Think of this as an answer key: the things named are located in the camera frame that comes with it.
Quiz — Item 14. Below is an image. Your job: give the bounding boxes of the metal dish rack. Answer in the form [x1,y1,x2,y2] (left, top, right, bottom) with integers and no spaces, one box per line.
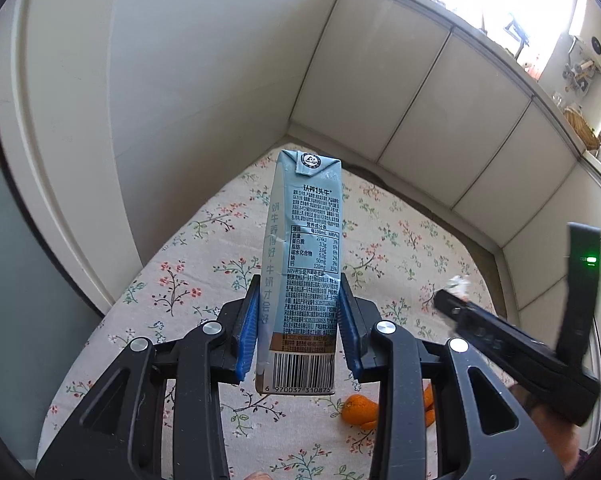
[503,15,530,59]

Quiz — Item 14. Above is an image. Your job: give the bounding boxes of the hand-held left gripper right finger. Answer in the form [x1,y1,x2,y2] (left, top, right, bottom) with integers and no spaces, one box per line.
[337,274,566,480]

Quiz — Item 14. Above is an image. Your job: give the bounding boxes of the orange peel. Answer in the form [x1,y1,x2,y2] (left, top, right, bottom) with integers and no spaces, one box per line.
[423,385,439,428]
[341,394,380,431]

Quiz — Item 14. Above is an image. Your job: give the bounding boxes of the light blue milk carton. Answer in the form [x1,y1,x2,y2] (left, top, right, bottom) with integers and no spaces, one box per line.
[254,149,342,397]

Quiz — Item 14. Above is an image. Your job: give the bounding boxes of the white water heater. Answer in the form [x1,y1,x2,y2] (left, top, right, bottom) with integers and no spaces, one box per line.
[568,0,601,75]

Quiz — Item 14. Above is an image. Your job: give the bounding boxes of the row of white cabinet doors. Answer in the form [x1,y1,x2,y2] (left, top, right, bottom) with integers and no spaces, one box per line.
[288,0,601,341]

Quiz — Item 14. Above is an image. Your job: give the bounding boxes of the metal pipes and valves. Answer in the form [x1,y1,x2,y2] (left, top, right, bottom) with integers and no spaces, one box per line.
[562,60,597,94]

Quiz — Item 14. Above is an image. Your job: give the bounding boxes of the floral tablecloth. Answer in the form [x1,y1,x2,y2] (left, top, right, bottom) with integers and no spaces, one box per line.
[35,142,492,480]

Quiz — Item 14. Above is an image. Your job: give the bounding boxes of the frosted glass sliding door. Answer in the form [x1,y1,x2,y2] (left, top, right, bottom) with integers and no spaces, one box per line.
[0,0,146,461]

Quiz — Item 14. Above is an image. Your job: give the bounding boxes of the white tissue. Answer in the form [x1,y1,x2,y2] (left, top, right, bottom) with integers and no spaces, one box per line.
[445,276,470,303]

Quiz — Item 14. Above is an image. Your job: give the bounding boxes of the white kitchen countertop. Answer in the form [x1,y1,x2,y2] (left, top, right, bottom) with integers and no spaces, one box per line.
[348,0,601,181]

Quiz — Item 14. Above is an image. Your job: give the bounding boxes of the wicker basket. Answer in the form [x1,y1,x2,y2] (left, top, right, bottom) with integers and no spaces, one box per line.
[563,105,601,150]

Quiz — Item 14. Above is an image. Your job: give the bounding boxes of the person's right hand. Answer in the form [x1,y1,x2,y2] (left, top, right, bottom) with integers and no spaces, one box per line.
[511,384,584,470]

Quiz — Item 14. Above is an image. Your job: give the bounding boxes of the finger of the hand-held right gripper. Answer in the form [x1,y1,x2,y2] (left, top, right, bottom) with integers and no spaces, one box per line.
[433,289,537,362]

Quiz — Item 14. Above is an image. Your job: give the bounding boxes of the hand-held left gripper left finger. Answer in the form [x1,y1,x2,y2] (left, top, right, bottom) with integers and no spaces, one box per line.
[34,274,261,480]

